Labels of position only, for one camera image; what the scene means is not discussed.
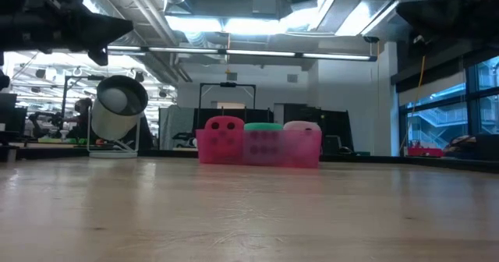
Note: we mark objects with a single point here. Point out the black background robot arms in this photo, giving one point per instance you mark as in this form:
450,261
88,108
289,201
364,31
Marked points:
43,121

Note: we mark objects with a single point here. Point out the large green foam die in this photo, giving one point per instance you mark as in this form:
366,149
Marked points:
263,126

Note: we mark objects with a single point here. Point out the black cabinet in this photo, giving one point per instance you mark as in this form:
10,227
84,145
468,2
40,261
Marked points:
331,121

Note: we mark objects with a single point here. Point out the black monitor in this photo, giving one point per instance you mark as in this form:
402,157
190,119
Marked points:
11,117

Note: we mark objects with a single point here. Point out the large red foam die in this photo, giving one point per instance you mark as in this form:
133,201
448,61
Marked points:
224,122

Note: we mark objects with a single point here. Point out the pink translucent plastic bin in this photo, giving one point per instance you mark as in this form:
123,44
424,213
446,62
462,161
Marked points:
300,153

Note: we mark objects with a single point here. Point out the grey fabric cover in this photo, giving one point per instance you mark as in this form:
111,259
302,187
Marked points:
175,123

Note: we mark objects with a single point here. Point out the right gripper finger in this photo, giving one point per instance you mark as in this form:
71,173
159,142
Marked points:
421,45
429,16

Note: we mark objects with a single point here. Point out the person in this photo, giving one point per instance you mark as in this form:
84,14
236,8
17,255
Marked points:
82,117
462,143

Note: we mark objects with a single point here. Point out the large glass window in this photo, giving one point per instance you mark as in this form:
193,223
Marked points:
436,117

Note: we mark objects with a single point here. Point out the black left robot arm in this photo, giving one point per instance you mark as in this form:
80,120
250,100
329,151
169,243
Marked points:
2,79

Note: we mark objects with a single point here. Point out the long ceiling light bar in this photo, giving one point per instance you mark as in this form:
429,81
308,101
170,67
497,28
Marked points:
265,53

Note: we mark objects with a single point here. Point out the black metal stand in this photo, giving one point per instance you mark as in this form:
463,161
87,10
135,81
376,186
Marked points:
63,98

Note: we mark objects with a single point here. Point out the grey ceiling box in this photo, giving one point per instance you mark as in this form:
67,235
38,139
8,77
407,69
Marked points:
265,2

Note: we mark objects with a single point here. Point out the large pink foam die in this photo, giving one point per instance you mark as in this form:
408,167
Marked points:
302,125

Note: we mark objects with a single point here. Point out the grey wall vent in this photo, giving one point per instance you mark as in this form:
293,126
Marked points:
292,78
232,76

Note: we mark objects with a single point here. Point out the black aluminium table frame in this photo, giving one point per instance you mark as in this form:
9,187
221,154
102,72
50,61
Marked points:
429,161

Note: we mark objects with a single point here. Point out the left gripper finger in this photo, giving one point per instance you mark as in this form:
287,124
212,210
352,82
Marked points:
99,56
101,30

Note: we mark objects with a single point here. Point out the red tray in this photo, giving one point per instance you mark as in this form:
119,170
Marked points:
425,153

